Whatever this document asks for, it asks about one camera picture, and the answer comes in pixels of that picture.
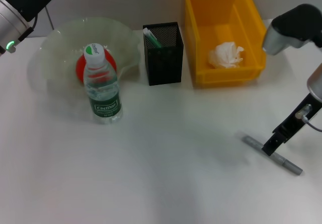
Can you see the black mesh pen holder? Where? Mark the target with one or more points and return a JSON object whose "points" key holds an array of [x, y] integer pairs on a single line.
{"points": [[163, 65]]}

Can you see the white paper ball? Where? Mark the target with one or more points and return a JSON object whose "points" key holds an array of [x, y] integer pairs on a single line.
{"points": [[224, 56]]}

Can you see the clear green-label water bottle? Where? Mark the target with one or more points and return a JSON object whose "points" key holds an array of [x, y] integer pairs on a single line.
{"points": [[104, 88]]}

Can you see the gray marker pen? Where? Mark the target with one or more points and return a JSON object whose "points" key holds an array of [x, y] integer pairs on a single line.
{"points": [[289, 163]]}

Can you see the translucent glass fruit plate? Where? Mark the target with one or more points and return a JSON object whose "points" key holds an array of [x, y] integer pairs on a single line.
{"points": [[60, 65]]}

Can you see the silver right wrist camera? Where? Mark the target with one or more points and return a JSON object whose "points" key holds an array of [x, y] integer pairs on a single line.
{"points": [[289, 27]]}

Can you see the yellow plastic bin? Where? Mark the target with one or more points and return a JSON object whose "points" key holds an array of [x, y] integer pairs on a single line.
{"points": [[221, 15]]}

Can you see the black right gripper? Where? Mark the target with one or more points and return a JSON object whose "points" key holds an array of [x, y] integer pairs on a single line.
{"points": [[296, 120]]}

